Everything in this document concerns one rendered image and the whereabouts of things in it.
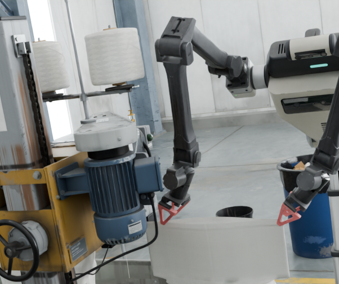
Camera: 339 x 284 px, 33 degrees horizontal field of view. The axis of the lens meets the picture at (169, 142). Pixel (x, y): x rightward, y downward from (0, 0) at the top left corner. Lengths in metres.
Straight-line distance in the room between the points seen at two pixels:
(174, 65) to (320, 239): 2.65
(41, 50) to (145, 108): 8.86
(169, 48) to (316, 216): 2.59
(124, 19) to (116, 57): 8.99
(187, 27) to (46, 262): 0.80
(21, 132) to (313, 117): 1.10
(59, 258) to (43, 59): 0.61
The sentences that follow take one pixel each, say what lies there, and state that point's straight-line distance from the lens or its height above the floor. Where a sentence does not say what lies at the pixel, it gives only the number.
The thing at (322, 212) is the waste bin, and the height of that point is 0.34.
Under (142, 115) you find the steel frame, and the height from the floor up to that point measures 0.39.
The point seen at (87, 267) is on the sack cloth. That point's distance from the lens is 2.24.
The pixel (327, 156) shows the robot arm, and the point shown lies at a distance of 1.80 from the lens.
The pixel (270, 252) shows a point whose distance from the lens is 1.95.
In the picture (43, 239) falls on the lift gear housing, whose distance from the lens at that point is 1.70.
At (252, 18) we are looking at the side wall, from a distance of 10.09.
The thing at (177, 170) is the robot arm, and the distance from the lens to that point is 1.86.
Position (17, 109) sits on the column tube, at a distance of 1.66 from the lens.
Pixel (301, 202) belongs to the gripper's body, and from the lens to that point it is 1.84.
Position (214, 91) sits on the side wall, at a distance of 10.39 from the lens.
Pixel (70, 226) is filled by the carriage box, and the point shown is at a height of 1.14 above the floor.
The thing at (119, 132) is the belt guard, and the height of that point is 1.40.
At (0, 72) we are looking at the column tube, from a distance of 1.68.
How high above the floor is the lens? 1.62
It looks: 10 degrees down
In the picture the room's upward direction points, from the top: 9 degrees counter-clockwise
